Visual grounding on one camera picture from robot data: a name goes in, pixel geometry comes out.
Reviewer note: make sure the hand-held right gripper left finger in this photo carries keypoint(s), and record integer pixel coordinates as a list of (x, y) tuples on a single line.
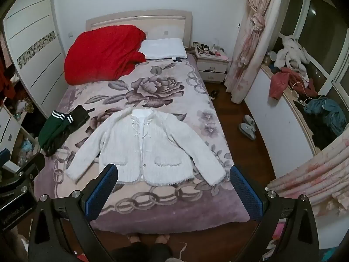
[(101, 193)]

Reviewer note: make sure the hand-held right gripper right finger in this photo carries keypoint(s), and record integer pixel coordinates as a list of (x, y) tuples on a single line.
[(246, 196)]

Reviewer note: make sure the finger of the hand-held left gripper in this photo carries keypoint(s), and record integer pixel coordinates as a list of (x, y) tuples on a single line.
[(30, 166), (4, 158)]

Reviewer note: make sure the white fluffy cardigan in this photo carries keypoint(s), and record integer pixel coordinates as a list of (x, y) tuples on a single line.
[(152, 142)]

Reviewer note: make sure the red hanging clothes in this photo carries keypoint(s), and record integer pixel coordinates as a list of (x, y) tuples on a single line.
[(6, 82)]

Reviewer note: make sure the white drawer unit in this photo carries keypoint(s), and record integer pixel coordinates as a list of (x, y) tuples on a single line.
[(11, 131)]

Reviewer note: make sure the green white-striped garment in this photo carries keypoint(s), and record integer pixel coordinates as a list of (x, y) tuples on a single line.
[(53, 131)]

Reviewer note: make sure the person's left foot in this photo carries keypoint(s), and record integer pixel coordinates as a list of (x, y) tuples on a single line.
[(134, 240)]

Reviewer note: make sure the white slipper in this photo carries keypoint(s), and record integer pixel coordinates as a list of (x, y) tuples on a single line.
[(249, 120), (247, 131)]

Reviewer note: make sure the black garment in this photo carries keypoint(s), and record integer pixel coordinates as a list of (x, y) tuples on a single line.
[(79, 116)]

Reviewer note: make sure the person's black trousers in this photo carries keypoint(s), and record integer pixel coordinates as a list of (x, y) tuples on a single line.
[(141, 253)]

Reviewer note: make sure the white window bench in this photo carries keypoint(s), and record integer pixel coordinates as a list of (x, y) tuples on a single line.
[(275, 125)]

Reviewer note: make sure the loose pink floral curtain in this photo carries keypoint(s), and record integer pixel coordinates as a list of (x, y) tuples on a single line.
[(321, 169)]

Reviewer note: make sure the dark clothing pile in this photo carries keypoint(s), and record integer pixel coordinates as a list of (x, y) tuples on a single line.
[(319, 131)]

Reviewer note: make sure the pair of dark shoes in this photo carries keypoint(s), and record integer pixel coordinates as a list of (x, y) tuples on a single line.
[(214, 94)]

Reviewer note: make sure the white wardrobe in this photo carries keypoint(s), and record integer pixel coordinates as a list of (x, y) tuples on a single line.
[(35, 46)]

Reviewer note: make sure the teal garment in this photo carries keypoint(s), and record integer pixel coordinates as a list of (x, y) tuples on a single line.
[(327, 112)]

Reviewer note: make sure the floral bed blanket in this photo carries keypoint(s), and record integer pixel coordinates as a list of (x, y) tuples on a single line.
[(152, 87)]

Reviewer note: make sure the dark red garment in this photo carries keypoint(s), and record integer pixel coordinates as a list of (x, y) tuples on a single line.
[(302, 84)]

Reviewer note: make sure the white nightstand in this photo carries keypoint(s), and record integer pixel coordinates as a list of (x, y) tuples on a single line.
[(211, 67)]

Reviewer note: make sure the white plush garment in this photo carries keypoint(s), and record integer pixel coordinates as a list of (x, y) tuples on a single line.
[(291, 51)]

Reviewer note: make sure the clutter of small toiletries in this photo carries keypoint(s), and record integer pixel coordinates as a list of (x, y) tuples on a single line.
[(207, 49)]

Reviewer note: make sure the white pillow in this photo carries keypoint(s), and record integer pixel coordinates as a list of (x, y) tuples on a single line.
[(163, 48)]

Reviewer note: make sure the tied pink floral curtain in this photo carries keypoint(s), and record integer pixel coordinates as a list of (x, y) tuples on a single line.
[(253, 32)]

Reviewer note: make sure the beige bed headboard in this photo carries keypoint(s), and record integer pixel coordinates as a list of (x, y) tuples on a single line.
[(163, 24)]

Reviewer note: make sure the large window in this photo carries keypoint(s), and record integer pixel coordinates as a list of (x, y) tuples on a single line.
[(321, 27)]

